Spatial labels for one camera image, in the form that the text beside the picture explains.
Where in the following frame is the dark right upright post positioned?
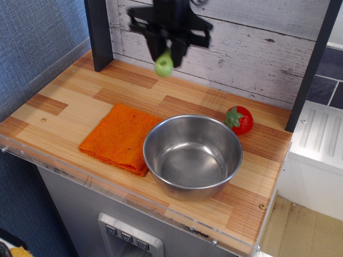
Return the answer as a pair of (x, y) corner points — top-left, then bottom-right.
(285, 0), (342, 132)

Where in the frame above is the orange cloth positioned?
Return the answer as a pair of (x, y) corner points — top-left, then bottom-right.
(79, 103), (162, 177)

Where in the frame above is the stainless steel bowl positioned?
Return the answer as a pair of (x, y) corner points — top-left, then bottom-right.
(143, 115), (243, 201)

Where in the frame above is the dark left upright post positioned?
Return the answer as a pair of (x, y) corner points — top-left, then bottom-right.
(84, 0), (113, 72)

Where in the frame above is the grey panel with buttons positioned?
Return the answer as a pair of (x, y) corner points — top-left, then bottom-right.
(98, 212), (165, 256)

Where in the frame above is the red toy strawberry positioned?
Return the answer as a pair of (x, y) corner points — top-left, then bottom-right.
(224, 106), (254, 135)

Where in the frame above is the yellow object at corner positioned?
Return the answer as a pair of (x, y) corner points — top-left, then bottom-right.
(10, 247), (33, 257)

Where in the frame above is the clear acrylic edge guard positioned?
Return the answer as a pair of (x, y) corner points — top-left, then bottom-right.
(1, 131), (265, 256)

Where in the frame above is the dark upright post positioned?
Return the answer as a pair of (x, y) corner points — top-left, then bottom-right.
(84, 0), (113, 72)
(285, 0), (342, 132)

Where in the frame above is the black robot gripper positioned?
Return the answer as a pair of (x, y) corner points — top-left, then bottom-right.
(127, 1), (213, 67)

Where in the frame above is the grey spatula with green handle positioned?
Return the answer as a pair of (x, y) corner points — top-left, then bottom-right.
(154, 48), (174, 78)

